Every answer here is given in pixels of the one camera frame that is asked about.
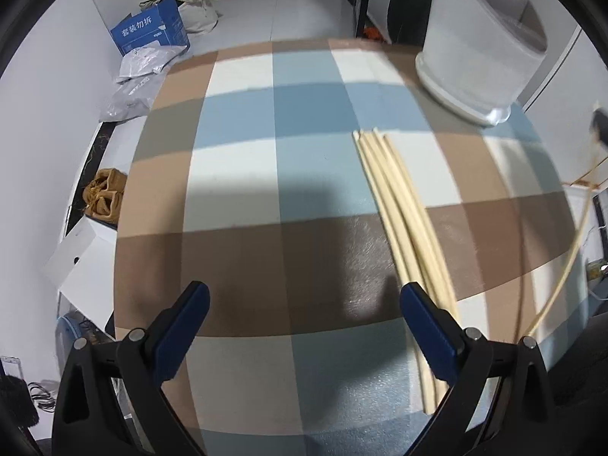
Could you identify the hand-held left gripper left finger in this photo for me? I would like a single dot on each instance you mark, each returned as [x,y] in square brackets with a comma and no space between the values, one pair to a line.
[185,327]

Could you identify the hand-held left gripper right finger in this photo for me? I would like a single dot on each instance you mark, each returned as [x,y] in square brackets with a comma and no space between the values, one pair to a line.
[432,337]

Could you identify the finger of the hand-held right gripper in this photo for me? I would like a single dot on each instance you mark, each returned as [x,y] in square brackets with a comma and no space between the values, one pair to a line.
[601,126]

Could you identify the bunch of wooden chopsticks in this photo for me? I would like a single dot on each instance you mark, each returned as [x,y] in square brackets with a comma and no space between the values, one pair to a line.
[403,218]

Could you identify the translucent plastic cup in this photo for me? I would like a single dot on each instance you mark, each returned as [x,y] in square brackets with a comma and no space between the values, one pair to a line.
[475,57]

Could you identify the white cardboard box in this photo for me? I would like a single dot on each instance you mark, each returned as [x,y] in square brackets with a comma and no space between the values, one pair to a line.
[80,256]

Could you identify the checkered tablecloth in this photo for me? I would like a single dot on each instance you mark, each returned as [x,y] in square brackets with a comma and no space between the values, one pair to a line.
[308,175]

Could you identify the grey plastic bag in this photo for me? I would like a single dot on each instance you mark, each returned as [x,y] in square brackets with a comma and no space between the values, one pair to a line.
[128,99]

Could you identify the white plastic mailer bag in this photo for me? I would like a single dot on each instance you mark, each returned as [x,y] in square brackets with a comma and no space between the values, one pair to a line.
[142,61]

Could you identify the blue cardboard box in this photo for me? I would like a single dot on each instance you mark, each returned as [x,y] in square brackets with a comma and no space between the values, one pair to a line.
[152,28]

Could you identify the beige fabric bag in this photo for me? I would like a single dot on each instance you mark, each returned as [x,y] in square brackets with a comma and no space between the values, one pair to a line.
[199,9]

